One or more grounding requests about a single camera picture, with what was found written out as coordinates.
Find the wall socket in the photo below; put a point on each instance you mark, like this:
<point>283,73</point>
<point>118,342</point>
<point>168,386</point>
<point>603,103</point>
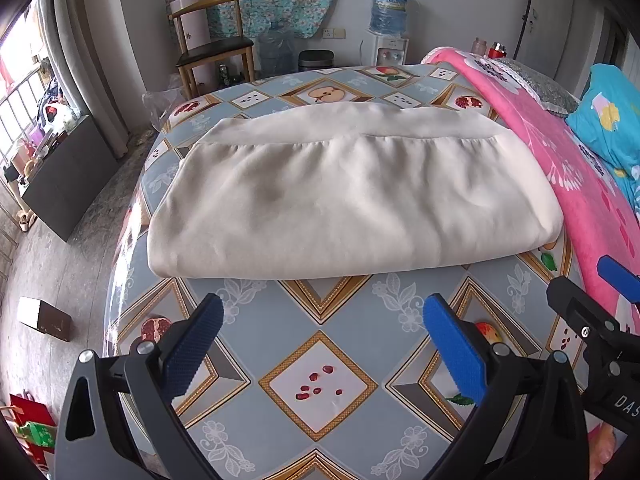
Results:
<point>333,33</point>

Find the grey lace-trimmed cushion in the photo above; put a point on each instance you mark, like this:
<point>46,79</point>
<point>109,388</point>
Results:
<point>535,85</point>

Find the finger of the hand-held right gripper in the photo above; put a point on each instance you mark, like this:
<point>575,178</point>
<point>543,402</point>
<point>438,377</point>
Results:
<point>575,305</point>
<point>617,275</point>

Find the pink floral blanket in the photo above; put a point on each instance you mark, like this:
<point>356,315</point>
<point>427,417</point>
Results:
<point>540,160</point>

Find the cyan patterned pillow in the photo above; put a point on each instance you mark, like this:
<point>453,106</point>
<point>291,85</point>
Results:
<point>610,115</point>

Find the cream zip jacket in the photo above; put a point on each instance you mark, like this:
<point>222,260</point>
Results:
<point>350,200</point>

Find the clear empty water jug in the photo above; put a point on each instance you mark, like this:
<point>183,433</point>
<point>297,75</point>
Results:
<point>276,52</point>

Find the metal balcony railing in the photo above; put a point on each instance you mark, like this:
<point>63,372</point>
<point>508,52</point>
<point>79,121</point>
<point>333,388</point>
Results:
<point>20,110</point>

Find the white water dispenser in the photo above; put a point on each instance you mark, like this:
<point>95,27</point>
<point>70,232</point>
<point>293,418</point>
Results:
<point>386,50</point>

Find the brown cardboard box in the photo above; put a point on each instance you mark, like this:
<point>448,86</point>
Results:
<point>45,320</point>

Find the person's right hand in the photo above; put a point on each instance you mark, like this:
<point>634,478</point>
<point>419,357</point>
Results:
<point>602,442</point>

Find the pair of slippers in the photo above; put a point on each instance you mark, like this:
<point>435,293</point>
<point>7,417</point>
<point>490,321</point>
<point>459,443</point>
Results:
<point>25,222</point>

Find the pink jar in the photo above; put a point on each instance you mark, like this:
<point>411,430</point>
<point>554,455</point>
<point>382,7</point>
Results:
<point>479,46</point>

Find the white paper bag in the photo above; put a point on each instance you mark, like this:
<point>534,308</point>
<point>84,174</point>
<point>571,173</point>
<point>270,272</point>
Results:
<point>191,22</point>

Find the grey curtain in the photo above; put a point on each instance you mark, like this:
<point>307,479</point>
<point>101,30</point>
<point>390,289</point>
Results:
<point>95,60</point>

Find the red gift bag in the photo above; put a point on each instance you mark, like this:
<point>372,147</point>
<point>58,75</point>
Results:
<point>27,410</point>

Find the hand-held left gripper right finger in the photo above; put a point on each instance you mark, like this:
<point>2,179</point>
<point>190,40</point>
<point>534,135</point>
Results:
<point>457,357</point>

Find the white wardrobe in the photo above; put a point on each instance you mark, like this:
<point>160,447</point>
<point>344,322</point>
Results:
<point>575,15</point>

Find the blue water bottle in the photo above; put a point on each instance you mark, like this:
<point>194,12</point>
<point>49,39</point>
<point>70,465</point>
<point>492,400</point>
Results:
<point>390,10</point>

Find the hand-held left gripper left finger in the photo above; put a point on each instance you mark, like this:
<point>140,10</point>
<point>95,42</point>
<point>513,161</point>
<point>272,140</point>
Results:
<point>192,357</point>

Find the wooden chair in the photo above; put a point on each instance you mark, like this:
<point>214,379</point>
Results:
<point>215,55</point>

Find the black pedal bin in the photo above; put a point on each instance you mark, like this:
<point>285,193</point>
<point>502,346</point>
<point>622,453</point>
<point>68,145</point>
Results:
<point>316,61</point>

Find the dark grey cabinet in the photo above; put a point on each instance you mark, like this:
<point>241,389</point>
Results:
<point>65,180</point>

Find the clear plastic bag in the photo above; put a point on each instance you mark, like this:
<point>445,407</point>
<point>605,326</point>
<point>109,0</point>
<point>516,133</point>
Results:
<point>160,102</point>

